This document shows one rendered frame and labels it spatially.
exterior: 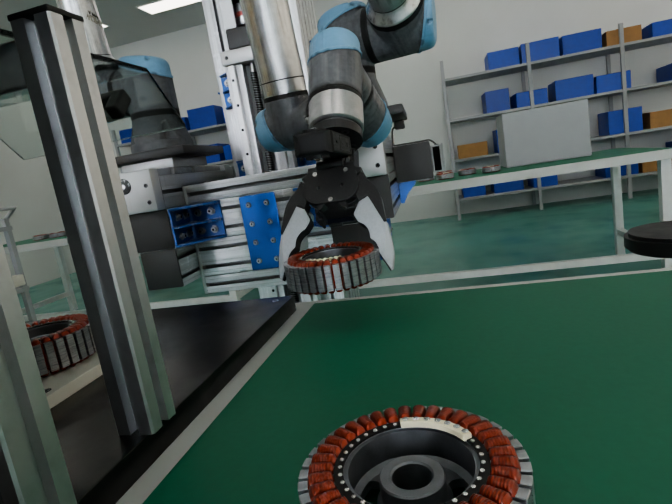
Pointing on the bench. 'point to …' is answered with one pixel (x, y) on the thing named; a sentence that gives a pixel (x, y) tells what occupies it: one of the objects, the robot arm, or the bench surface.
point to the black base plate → (197, 400)
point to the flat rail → (11, 72)
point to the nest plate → (71, 379)
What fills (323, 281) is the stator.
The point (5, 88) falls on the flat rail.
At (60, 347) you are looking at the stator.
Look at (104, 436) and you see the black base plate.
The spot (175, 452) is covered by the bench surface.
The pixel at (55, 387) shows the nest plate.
